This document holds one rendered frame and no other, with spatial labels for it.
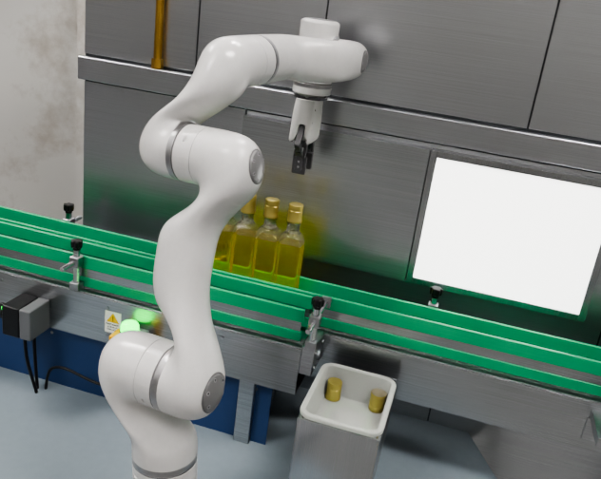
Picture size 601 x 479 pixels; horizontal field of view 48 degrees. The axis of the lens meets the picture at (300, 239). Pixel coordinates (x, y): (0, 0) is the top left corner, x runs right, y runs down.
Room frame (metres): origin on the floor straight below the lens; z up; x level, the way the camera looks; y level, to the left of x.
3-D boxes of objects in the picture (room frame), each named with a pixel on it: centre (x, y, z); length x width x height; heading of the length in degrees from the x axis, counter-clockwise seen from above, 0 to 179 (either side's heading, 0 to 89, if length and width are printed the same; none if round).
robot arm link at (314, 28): (1.50, 0.02, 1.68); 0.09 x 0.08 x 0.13; 66
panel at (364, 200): (1.57, -0.26, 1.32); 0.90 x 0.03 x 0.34; 76
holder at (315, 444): (1.26, -0.16, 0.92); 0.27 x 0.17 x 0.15; 166
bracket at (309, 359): (1.37, -0.06, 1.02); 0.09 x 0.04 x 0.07; 166
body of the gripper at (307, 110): (1.50, 0.02, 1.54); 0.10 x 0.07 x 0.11; 167
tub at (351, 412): (1.23, -0.15, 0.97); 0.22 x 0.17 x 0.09; 166
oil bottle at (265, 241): (1.52, 0.08, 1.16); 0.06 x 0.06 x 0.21; 77
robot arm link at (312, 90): (1.50, 0.02, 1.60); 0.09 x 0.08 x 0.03; 167
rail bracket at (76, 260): (1.45, 0.53, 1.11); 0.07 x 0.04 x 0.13; 166
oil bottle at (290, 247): (1.50, 0.02, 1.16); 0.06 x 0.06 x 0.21; 78
